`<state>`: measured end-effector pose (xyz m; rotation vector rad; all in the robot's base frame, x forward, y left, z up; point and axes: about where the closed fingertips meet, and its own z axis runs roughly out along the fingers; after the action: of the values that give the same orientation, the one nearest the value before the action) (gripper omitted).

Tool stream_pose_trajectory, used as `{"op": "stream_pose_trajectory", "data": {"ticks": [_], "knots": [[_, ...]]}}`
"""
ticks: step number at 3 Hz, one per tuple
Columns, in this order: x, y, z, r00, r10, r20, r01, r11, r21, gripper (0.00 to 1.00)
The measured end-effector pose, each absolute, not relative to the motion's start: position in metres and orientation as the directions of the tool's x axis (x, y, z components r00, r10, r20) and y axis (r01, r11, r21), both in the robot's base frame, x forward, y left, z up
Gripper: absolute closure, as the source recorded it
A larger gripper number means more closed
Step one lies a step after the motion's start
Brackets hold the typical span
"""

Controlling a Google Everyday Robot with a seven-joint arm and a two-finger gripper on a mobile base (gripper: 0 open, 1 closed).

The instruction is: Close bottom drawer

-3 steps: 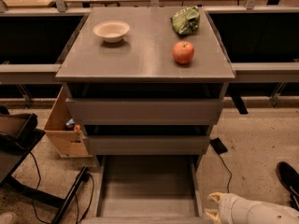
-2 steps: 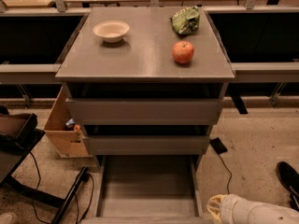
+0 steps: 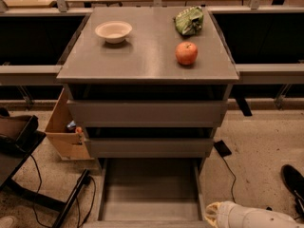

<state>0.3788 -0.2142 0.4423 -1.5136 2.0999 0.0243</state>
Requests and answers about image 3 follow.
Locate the black power adapter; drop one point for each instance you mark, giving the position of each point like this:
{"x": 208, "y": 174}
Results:
{"x": 222, "y": 149}

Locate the green chip bag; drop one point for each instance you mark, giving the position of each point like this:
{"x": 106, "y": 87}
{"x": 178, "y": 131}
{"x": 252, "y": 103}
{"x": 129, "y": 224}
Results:
{"x": 189, "y": 21}

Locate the grey middle drawer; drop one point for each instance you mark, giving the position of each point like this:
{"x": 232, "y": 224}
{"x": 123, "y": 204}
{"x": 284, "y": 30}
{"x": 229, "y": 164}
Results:
{"x": 149, "y": 148}

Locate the grey top drawer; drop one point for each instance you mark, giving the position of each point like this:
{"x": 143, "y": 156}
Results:
{"x": 147, "y": 113}

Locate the black tray on table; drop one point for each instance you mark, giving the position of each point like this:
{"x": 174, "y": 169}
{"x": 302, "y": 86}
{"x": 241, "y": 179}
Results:
{"x": 15, "y": 131}

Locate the grey bottom drawer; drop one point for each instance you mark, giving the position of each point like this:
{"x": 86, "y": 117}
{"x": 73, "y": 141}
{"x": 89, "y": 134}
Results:
{"x": 150, "y": 193}

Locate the grey drawer cabinet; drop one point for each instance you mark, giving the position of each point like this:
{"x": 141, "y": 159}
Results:
{"x": 143, "y": 67}

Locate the white paper bowl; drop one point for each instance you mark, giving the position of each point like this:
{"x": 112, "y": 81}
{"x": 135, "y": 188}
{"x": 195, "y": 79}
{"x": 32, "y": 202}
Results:
{"x": 113, "y": 32}

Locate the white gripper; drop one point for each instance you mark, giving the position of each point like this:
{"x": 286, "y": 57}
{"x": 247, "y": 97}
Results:
{"x": 226, "y": 214}

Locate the cardboard box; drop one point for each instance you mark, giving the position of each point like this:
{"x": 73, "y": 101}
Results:
{"x": 69, "y": 145}

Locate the red apple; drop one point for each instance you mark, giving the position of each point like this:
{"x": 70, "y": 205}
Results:
{"x": 186, "y": 53}

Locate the black shoe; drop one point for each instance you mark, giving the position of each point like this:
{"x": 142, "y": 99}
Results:
{"x": 294, "y": 182}

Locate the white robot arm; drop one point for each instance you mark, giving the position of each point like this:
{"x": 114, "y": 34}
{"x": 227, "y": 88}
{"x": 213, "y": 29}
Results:
{"x": 228, "y": 214}

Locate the grey drawer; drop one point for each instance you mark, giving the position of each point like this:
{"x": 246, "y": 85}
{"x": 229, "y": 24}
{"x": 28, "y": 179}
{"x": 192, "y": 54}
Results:
{"x": 149, "y": 148}
{"x": 150, "y": 193}
{"x": 147, "y": 113}

